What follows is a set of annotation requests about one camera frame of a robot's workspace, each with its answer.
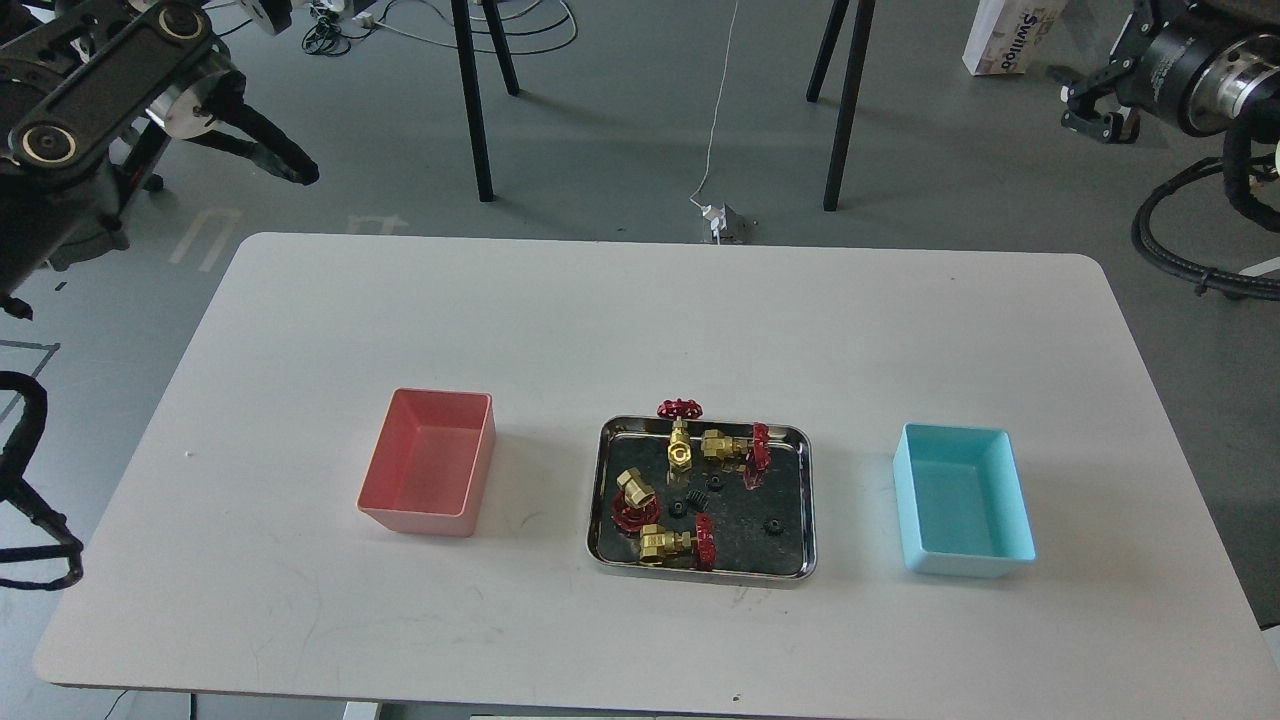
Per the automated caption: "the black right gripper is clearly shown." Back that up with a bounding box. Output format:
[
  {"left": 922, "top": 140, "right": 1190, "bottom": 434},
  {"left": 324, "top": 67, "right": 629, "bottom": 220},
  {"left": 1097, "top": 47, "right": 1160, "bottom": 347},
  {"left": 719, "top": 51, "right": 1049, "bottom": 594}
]
[{"left": 1061, "top": 55, "right": 1140, "bottom": 145}]

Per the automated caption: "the brass valve red handle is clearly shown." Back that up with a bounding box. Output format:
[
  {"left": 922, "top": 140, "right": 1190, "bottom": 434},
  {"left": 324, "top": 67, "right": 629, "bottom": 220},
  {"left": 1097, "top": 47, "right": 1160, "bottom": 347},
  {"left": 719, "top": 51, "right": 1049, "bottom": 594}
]
[
  {"left": 611, "top": 468, "right": 662, "bottom": 536},
  {"left": 637, "top": 512, "right": 718, "bottom": 571},
  {"left": 655, "top": 398, "right": 704, "bottom": 475}
]

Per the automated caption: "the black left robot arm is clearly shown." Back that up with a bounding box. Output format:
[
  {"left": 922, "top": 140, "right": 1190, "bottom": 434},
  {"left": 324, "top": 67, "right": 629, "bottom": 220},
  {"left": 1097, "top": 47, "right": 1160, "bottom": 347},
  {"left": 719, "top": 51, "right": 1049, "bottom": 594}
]
[{"left": 1, "top": 1, "right": 319, "bottom": 319}]

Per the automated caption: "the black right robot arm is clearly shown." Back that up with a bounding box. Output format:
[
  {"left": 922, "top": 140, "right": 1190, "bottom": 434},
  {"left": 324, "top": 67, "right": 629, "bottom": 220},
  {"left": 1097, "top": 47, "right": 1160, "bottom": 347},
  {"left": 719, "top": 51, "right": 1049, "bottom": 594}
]
[{"left": 1059, "top": 1, "right": 1279, "bottom": 143}]

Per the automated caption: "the white cardboard box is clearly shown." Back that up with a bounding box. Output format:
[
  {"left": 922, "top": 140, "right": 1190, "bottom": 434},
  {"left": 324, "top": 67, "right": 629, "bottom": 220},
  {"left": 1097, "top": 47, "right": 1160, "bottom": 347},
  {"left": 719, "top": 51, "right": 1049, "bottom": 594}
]
[{"left": 963, "top": 1, "right": 1044, "bottom": 77}]

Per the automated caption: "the blue plastic box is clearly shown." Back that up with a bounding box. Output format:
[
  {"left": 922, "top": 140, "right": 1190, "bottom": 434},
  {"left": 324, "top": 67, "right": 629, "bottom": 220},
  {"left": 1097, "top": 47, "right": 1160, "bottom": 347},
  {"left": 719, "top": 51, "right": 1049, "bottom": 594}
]
[{"left": 892, "top": 423, "right": 1038, "bottom": 578}]

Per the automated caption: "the brass valve top right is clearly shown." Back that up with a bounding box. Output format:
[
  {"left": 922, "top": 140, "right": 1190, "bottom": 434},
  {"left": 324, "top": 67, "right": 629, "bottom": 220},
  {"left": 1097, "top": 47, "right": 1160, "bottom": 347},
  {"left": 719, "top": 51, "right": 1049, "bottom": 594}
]
[{"left": 700, "top": 423, "right": 772, "bottom": 491}]

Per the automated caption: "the pink plastic box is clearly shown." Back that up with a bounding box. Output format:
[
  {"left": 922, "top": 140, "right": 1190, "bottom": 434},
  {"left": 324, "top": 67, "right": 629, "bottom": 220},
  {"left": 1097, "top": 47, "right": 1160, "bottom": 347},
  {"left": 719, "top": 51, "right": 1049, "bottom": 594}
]
[{"left": 357, "top": 388, "right": 497, "bottom": 537}]

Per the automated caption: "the black stand leg right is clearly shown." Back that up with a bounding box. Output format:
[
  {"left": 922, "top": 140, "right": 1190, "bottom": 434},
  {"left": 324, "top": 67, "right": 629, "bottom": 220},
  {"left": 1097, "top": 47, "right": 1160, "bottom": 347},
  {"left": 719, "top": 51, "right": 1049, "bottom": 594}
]
[{"left": 805, "top": 0, "right": 877, "bottom": 211}]

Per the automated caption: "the black stand leg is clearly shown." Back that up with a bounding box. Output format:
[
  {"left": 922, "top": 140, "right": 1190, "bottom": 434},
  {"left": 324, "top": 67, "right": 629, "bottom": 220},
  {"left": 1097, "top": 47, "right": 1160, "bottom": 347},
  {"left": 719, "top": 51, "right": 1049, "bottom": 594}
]
[
  {"left": 451, "top": 0, "right": 520, "bottom": 202},
  {"left": 805, "top": 0, "right": 877, "bottom": 211}
]

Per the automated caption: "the white power adapter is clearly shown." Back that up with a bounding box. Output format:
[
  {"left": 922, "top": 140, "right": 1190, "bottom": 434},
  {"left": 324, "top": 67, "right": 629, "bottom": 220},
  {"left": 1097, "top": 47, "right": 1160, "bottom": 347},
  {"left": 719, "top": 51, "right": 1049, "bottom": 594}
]
[{"left": 700, "top": 204, "right": 751, "bottom": 245}]

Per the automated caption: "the metal tray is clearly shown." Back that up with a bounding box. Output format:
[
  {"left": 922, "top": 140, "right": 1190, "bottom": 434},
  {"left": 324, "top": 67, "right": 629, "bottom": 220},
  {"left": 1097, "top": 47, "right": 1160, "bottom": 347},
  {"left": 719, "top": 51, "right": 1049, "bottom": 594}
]
[{"left": 586, "top": 416, "right": 817, "bottom": 582}]

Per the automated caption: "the black stand leg left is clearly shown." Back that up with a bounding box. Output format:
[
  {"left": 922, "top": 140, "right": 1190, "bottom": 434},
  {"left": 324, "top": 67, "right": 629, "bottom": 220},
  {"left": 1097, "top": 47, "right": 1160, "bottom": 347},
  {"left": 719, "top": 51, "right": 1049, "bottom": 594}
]
[{"left": 451, "top": 0, "right": 520, "bottom": 202}]

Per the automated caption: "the white cable on floor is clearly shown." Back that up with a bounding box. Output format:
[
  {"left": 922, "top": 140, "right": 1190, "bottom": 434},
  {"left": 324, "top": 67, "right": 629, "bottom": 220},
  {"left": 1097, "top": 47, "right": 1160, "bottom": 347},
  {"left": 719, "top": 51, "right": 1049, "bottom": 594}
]
[{"left": 690, "top": 0, "right": 741, "bottom": 208}]

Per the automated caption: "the brass valve upright red handle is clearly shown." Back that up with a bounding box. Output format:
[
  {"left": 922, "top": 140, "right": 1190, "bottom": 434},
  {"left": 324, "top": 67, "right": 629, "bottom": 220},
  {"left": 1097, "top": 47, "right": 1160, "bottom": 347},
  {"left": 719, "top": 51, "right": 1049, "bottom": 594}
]
[{"left": 655, "top": 398, "right": 704, "bottom": 475}]

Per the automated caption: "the brass valve bottom red handle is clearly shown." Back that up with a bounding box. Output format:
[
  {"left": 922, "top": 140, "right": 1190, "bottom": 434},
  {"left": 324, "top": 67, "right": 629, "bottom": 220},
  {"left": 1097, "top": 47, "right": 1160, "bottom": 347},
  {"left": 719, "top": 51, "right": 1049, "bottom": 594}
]
[{"left": 637, "top": 512, "right": 718, "bottom": 571}]

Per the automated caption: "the cable bundle on floor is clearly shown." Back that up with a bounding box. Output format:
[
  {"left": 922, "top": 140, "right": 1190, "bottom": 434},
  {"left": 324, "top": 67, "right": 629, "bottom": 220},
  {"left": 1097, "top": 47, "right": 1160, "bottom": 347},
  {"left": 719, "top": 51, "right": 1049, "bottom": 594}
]
[{"left": 300, "top": 0, "right": 579, "bottom": 56}]

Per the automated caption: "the black cable left edge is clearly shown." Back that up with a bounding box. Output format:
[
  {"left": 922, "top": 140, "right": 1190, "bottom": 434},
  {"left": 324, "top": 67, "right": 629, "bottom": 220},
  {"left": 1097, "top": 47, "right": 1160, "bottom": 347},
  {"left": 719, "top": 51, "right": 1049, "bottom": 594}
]
[{"left": 0, "top": 372, "right": 84, "bottom": 592}]

